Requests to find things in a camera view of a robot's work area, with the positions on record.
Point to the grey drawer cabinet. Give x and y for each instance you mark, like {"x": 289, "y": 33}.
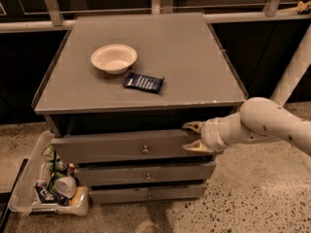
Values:
{"x": 78, "y": 99}

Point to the yellow sponge in bin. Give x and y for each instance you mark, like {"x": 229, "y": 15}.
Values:
{"x": 76, "y": 199}

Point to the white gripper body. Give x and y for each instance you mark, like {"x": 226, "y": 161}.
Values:
{"x": 210, "y": 134}

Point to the grey drawer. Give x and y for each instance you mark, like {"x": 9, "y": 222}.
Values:
{"x": 110, "y": 147}
{"x": 175, "y": 172}
{"x": 152, "y": 193}

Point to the white paper bowl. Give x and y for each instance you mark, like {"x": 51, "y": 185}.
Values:
{"x": 114, "y": 59}

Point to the white cup in bin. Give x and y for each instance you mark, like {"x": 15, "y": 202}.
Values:
{"x": 66, "y": 186}

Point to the grey middle drawer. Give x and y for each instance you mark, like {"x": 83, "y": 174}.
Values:
{"x": 175, "y": 172}

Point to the dark blue snack packet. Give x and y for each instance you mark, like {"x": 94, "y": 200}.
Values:
{"x": 143, "y": 83}

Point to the grey top drawer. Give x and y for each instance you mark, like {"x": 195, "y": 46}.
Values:
{"x": 110, "y": 147}

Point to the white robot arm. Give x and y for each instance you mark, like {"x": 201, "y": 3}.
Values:
{"x": 261, "y": 119}

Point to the clear plastic bin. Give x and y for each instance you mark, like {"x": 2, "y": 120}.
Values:
{"x": 43, "y": 168}

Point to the metal railing frame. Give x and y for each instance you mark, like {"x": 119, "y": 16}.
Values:
{"x": 53, "y": 19}

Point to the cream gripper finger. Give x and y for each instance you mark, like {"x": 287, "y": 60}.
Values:
{"x": 197, "y": 146}
{"x": 194, "y": 126}

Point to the grey bottom drawer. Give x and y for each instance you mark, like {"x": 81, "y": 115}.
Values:
{"x": 152, "y": 193}

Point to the blue packet in bin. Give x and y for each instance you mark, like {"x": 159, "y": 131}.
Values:
{"x": 47, "y": 197}

